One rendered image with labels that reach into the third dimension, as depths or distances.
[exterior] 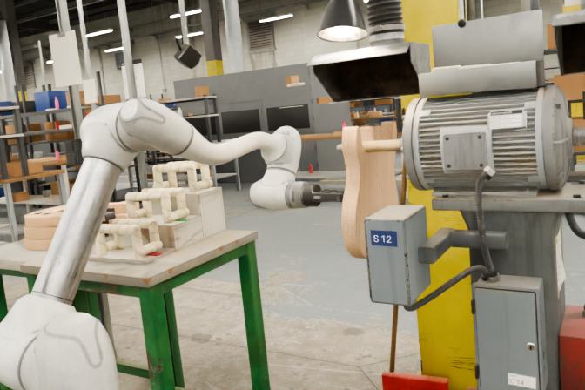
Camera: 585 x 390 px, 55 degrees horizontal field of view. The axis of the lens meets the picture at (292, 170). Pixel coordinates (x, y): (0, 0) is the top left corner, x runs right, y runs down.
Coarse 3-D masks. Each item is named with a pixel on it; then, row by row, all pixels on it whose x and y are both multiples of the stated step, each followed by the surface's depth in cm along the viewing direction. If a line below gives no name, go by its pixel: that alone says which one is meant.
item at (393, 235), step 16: (384, 208) 136; (400, 208) 134; (416, 208) 132; (368, 224) 126; (384, 224) 124; (400, 224) 122; (416, 224) 129; (368, 240) 127; (384, 240) 125; (400, 240) 123; (416, 240) 128; (368, 256) 127; (384, 256) 125; (400, 256) 123; (416, 256) 128; (368, 272) 128; (384, 272) 126; (400, 272) 124; (416, 272) 128; (464, 272) 133; (384, 288) 126; (400, 288) 124; (416, 288) 128; (448, 288) 134; (400, 304) 125; (416, 304) 136
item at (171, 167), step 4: (172, 164) 212; (176, 164) 211; (180, 164) 210; (184, 164) 209; (188, 164) 208; (192, 164) 208; (152, 168) 216; (156, 168) 214; (160, 168) 213; (164, 168) 212; (168, 168) 211; (172, 168) 210; (176, 168) 210; (180, 168) 209; (184, 168) 208
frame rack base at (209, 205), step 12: (192, 192) 208; (204, 192) 207; (216, 192) 213; (156, 204) 214; (192, 204) 206; (204, 204) 206; (216, 204) 213; (204, 216) 206; (216, 216) 213; (204, 228) 206; (216, 228) 213
